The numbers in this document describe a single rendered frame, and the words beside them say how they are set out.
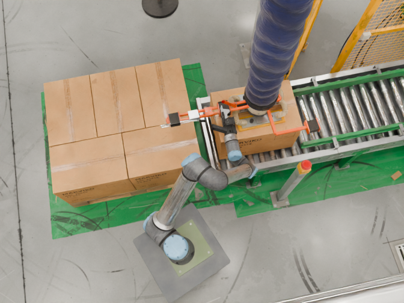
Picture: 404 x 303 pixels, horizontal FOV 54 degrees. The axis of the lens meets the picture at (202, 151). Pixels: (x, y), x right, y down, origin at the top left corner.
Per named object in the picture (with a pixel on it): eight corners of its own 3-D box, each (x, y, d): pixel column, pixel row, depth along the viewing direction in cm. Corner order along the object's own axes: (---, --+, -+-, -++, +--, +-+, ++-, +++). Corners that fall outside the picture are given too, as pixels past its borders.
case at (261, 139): (280, 102, 333) (289, 79, 295) (292, 146, 320) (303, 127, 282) (210, 115, 330) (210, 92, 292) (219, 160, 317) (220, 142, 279)
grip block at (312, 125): (315, 120, 273) (317, 117, 268) (318, 131, 270) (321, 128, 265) (303, 122, 272) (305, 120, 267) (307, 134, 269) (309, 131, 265)
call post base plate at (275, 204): (285, 189, 365) (285, 188, 362) (289, 204, 360) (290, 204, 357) (269, 192, 364) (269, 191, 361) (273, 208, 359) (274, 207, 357)
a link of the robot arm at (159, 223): (155, 249, 257) (202, 172, 213) (137, 230, 262) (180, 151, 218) (170, 238, 269) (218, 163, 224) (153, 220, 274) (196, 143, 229)
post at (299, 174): (282, 193, 363) (308, 160, 269) (284, 201, 361) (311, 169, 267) (275, 195, 363) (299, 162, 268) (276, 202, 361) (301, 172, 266)
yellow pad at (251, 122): (281, 109, 287) (282, 107, 282) (285, 122, 284) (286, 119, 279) (235, 119, 285) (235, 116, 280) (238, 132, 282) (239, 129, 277)
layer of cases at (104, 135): (182, 80, 387) (179, 58, 349) (202, 177, 355) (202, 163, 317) (59, 103, 380) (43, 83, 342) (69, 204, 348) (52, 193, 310)
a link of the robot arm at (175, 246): (178, 266, 260) (174, 264, 243) (160, 247, 265) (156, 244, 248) (195, 249, 262) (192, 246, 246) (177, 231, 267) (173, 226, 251)
